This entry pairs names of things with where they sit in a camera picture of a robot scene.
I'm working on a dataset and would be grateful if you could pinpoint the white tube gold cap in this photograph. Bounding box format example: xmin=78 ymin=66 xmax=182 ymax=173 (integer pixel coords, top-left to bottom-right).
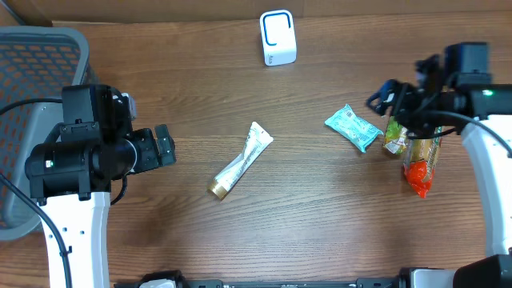
xmin=207 ymin=122 xmax=274 ymax=200

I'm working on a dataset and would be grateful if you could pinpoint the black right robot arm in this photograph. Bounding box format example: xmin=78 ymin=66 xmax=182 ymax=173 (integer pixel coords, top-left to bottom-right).
xmin=366 ymin=42 xmax=511 ymax=287

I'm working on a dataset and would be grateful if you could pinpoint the grey plastic mesh basket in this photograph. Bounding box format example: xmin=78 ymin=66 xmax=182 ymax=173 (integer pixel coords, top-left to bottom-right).
xmin=0 ymin=26 xmax=99 ymax=242

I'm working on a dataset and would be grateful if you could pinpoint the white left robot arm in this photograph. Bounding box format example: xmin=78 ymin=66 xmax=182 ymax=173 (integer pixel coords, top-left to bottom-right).
xmin=25 ymin=84 xmax=176 ymax=287

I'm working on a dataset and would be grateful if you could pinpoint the white barcode scanner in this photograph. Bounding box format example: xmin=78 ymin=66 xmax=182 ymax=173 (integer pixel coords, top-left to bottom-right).
xmin=259 ymin=10 xmax=298 ymax=66

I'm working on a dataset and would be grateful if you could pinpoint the orange spaghetti packet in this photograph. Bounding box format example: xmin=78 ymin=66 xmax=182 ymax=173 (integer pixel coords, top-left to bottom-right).
xmin=403 ymin=137 xmax=441 ymax=198

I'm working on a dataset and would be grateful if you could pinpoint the teal snack packet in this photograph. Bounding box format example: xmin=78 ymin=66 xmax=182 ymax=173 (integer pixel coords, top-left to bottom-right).
xmin=324 ymin=104 xmax=384 ymax=153

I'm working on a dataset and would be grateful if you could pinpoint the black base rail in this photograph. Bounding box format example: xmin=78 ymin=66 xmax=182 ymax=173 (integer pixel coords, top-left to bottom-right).
xmin=114 ymin=266 xmax=461 ymax=288

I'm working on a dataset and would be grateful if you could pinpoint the green tea packet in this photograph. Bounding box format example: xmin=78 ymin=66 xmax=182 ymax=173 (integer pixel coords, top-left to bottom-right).
xmin=383 ymin=116 xmax=407 ymax=155

